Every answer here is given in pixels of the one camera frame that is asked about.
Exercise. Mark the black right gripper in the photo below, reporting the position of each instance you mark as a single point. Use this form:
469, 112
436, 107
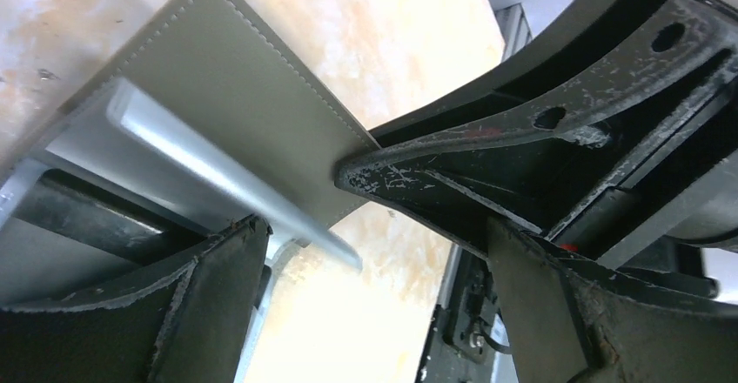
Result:
631, 163

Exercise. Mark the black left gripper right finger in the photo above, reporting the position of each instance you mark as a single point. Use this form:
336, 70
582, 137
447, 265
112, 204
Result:
569, 319

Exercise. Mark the aluminium frame rail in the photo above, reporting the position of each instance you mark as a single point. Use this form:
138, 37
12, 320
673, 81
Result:
514, 29

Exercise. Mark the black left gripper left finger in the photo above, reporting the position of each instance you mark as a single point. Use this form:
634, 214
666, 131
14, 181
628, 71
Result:
181, 319

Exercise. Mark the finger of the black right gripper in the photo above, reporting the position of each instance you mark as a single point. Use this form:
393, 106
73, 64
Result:
585, 31

